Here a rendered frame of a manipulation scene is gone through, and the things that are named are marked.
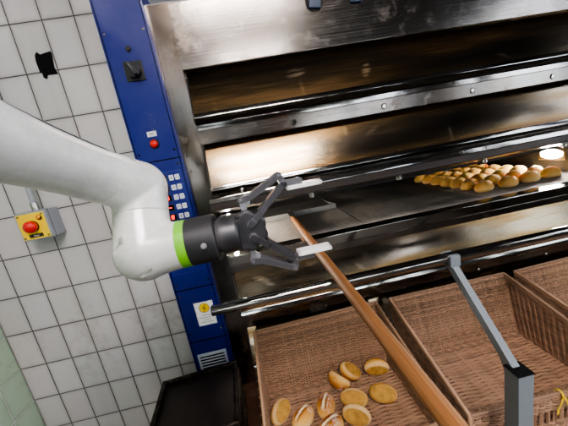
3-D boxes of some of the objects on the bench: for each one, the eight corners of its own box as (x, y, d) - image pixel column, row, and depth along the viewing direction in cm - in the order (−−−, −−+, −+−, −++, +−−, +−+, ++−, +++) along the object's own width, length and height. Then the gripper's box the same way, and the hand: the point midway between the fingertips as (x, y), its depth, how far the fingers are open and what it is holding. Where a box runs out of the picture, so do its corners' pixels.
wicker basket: (391, 350, 130) (385, 296, 124) (504, 323, 133) (503, 270, 127) (471, 461, 82) (467, 384, 76) (641, 415, 86) (651, 337, 80)
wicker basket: (263, 383, 124) (250, 329, 118) (382, 351, 130) (376, 297, 124) (275, 522, 77) (255, 443, 71) (462, 461, 83) (458, 384, 77)
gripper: (207, 172, 56) (311, 152, 58) (234, 285, 61) (328, 264, 63) (201, 174, 49) (320, 151, 51) (232, 302, 54) (339, 277, 56)
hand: (319, 215), depth 57 cm, fingers open, 13 cm apart
